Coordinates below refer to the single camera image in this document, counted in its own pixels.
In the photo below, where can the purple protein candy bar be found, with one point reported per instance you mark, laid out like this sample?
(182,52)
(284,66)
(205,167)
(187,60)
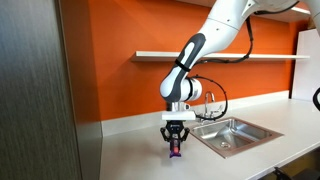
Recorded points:
(175,154)

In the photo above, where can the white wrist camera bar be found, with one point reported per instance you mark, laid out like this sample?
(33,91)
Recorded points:
(178,115)

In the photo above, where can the black chair part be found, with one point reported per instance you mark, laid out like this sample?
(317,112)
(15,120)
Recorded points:
(278,173)

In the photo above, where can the ceiling light strip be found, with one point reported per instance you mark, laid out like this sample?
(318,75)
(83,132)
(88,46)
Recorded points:
(300,10)

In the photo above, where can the dark wood cabinet panel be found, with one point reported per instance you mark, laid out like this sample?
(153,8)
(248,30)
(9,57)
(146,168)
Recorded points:
(33,100)

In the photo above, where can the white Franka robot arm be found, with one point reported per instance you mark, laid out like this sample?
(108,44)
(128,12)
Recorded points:
(216,26)

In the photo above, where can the white tall panel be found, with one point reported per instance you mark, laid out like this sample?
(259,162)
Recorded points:
(305,73)

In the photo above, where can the white wall shelf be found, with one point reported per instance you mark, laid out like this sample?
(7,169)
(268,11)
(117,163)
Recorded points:
(150,56)

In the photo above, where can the white backsplash strip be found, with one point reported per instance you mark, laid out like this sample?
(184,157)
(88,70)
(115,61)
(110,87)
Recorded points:
(133,123)

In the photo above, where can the stainless steel sink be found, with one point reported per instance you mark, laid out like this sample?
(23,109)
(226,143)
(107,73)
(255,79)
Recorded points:
(240,133)

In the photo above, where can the chrome faucet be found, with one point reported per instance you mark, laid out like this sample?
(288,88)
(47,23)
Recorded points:
(206,106)

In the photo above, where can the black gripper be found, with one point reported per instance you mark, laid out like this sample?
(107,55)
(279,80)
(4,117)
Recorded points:
(175,128)

